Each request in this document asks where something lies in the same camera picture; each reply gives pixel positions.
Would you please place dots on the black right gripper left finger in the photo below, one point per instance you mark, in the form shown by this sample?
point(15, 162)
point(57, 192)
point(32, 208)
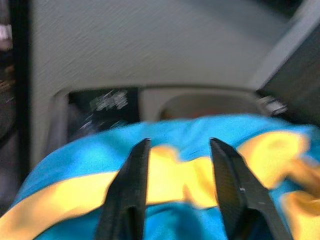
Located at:
point(127, 190)

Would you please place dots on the yellow and blue garment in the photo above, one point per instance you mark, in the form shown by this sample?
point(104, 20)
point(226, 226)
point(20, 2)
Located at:
point(75, 175)

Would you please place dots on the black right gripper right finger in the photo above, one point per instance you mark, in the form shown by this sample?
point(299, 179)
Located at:
point(240, 190)

